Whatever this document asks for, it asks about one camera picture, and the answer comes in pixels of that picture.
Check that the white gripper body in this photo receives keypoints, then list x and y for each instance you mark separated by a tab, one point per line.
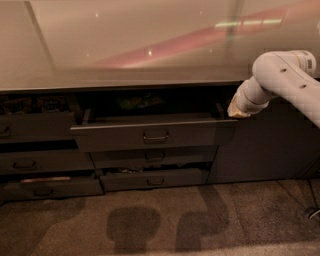
240	100

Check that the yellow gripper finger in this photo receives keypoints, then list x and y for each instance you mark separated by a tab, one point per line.
233	110

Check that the grey drawer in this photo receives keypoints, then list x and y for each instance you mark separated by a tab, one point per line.
146	157
50	189
44	161
152	131
154	179
21	128

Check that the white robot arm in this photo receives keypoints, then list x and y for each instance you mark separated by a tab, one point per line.
285	74

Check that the snack bags in left drawer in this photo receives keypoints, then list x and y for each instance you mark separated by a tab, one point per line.
29	104

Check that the grey cabinet door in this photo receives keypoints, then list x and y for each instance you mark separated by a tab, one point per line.
278	143

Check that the green snack bag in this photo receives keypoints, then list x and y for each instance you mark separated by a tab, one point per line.
139	101

